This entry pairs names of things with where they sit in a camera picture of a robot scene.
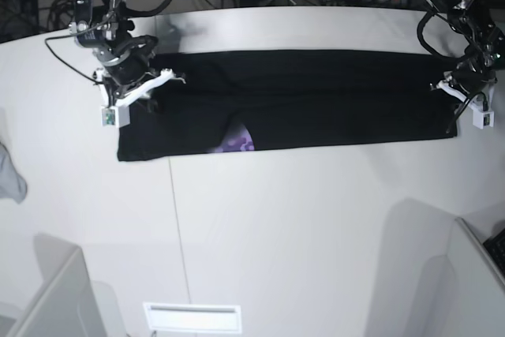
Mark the left grey bin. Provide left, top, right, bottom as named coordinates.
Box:
left=1, top=247, right=107, bottom=337

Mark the dark navy T-shirt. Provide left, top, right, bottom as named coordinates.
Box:
left=117, top=50, right=458, bottom=162

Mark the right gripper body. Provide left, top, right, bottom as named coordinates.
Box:
left=93, top=40, right=156, bottom=95

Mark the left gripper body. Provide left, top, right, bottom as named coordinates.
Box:
left=449, top=56, right=496, bottom=95

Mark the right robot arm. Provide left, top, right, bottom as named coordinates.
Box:
left=72, top=0, right=173, bottom=112

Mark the black keyboard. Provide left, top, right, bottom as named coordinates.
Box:
left=484, top=230, right=505, bottom=275

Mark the grey cloth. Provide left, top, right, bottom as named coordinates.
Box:
left=0, top=144, right=28, bottom=204

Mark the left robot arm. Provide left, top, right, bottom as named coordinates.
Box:
left=417, top=0, right=504, bottom=99

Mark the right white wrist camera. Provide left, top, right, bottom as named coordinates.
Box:
left=101, top=106, right=130, bottom=129

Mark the grey bin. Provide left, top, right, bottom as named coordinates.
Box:
left=1, top=247, right=107, bottom=337
left=410, top=218, right=505, bottom=337

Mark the right grey bin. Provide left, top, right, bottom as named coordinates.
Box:
left=410, top=218, right=505, bottom=337

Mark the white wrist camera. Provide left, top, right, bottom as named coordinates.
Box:
left=101, top=106, right=130, bottom=129
left=469, top=93, right=495, bottom=129

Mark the white slotted tray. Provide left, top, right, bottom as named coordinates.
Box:
left=144, top=302, right=242, bottom=335

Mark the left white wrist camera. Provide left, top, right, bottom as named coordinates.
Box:
left=469, top=93, right=495, bottom=129

